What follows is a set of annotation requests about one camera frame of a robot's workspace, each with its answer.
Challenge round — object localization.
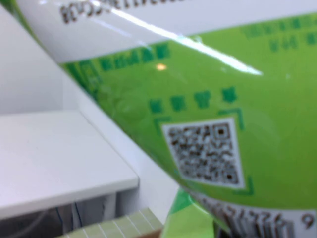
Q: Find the green chip bag showing barcode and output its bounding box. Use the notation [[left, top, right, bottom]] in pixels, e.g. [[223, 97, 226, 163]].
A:
[[14, 0, 317, 238]]

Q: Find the white desk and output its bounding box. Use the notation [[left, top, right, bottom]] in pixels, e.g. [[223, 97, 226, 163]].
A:
[[0, 111, 139, 219]]

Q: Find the green checked tablecloth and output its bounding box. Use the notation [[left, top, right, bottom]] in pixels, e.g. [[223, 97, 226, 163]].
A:
[[56, 208, 164, 238]]

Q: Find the blue cable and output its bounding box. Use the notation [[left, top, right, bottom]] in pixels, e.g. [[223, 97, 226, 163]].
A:
[[73, 202, 82, 228]]

